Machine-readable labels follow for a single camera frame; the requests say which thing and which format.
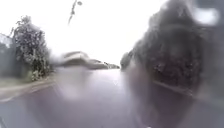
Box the dark tall hedge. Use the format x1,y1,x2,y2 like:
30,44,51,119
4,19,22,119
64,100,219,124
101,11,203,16
120,0,224,98

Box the grass verge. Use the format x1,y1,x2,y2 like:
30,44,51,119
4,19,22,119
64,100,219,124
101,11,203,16
0,76,36,89

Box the tall grey street pole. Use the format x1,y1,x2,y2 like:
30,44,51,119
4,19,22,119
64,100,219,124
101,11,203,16
67,0,83,27

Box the grey asphalt road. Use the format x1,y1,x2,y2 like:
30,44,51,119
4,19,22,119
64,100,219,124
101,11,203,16
0,68,224,128

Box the pale pavement strip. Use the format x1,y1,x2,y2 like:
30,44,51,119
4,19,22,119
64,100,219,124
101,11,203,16
0,78,56,103

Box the green leafy tree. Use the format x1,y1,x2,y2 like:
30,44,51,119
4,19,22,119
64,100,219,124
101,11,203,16
11,15,54,82

